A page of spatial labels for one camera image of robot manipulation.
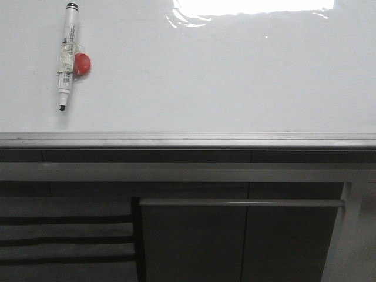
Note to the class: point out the white whiteboard with metal frame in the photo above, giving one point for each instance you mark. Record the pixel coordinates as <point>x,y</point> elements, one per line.
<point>199,74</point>

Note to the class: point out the white metal stand frame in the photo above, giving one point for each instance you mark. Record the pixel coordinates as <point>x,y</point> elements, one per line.
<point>351,239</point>

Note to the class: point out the red round magnet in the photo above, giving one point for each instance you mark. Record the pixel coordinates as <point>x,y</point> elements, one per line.
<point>82,64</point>

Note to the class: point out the white whiteboard marker pen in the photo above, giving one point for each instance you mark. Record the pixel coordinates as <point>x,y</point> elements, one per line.
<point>67,54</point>

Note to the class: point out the grey fabric pouch black stripes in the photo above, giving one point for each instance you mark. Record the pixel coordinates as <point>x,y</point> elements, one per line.
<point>71,239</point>

